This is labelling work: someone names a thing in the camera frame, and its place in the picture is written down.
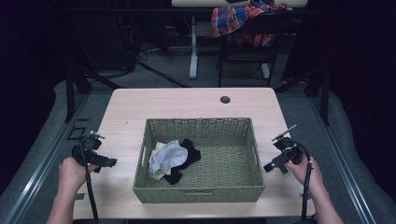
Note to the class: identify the cream cloth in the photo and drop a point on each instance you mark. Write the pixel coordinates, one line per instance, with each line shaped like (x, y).
(158, 146)

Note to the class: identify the person's right hand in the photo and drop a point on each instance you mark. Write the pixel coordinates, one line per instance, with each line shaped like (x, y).
(306, 175)

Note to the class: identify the white desk leg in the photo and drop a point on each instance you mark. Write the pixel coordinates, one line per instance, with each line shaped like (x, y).
(265, 71)
(193, 56)

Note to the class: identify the grey metal floor rail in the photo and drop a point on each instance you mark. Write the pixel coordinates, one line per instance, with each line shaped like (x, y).
(345, 174)
(40, 174)

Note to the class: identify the person's left hand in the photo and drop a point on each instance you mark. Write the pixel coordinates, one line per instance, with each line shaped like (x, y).
(73, 175)

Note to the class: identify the black chair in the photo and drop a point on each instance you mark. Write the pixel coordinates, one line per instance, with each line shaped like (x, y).
(249, 53)

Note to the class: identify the plaid cloth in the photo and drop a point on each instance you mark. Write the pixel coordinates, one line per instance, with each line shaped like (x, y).
(232, 18)

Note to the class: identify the black metal stand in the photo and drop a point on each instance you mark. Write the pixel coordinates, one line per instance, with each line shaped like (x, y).
(70, 93)
(325, 99)

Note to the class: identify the black cloth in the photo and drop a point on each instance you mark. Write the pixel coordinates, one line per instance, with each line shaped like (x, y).
(190, 154)

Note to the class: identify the light grey cloth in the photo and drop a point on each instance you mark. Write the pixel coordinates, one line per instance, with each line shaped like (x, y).
(168, 157)

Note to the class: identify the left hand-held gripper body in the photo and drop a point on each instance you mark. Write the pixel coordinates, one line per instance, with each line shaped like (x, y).
(88, 148)

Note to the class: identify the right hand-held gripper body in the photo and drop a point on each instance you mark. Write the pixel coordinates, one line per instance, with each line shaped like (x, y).
(289, 149)

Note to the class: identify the green woven basket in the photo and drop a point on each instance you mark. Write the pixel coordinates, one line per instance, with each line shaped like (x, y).
(230, 174)

